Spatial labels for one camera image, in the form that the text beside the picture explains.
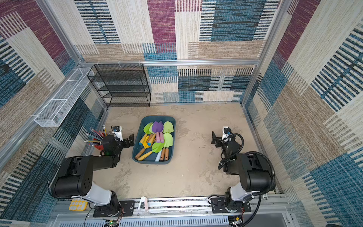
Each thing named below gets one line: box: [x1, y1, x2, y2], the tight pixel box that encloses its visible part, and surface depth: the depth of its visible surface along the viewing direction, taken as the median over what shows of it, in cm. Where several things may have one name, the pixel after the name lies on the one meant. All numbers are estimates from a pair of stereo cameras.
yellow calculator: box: [68, 198, 89, 212], surface depth 76 cm
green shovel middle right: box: [160, 132, 173, 161], surface depth 96 cm
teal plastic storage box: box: [131, 115, 177, 165], surface depth 93 cm
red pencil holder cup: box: [93, 129, 108, 151], surface depth 91 cm
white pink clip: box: [138, 195, 149, 211], surface depth 75 cm
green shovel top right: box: [162, 121, 174, 134], surface depth 106 cm
